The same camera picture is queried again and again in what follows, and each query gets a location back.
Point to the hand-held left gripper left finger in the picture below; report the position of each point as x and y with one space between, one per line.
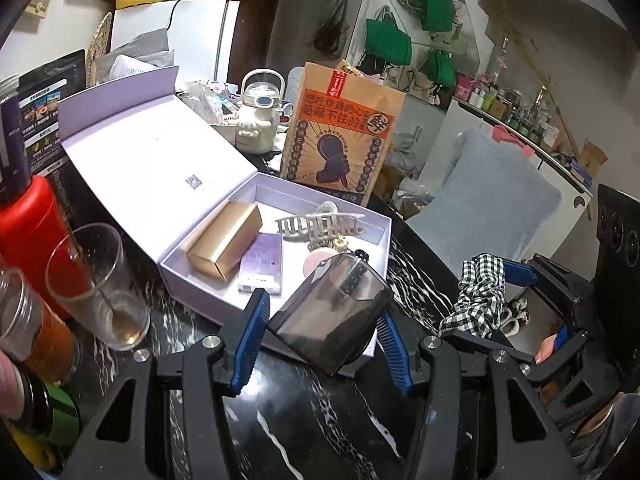
250 340

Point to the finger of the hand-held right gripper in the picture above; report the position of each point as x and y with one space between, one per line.
570 347
520 269

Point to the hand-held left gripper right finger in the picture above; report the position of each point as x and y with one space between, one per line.
397 355

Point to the gingham scrunchie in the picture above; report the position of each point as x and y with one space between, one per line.
475 300

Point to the dark translucent case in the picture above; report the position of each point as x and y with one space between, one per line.
330 315

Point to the small purple box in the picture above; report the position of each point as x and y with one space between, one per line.
262 262

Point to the pink round compact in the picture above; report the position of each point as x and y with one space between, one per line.
315 262

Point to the gold box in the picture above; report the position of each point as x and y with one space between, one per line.
225 240

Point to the gold flower ornament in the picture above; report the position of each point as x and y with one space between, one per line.
345 246

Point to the beige hair claw clip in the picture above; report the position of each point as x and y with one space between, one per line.
315 225

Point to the lilac gift box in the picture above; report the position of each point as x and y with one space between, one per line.
150 160

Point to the person's right forearm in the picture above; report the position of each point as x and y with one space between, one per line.
615 430

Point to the person's right hand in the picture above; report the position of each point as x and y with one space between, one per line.
545 350

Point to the leaf-pattern chair cover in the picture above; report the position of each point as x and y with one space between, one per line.
490 200

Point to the row of bottles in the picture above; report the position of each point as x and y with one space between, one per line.
515 110

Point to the glass cup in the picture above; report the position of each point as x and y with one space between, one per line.
95 285

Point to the clear jar orange contents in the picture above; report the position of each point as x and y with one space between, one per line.
40 335

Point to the green jar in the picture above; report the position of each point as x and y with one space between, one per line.
50 405

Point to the green tote bag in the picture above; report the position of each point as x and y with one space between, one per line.
439 7
389 40
442 70

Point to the cream cartoon bottle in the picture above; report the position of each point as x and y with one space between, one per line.
260 115

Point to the brown paper bag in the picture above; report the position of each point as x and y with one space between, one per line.
345 125

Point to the red canister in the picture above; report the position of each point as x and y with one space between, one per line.
30 240

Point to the yellow-green fruit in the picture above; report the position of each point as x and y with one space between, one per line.
35 452

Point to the tall pink paper cup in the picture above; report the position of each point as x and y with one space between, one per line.
10 385

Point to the white paper sheet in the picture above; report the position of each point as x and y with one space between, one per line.
132 67

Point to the black hanging bag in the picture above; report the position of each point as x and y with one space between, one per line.
331 32

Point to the dark blue tube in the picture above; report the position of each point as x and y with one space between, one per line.
12 150

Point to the brown door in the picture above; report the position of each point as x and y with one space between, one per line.
255 35

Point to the black packet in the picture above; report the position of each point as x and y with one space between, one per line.
55 105

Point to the grey plastic bag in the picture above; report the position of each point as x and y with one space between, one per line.
140 52

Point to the white refrigerator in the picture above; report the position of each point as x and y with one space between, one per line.
200 35

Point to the woven fan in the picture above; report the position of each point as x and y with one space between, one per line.
98 47

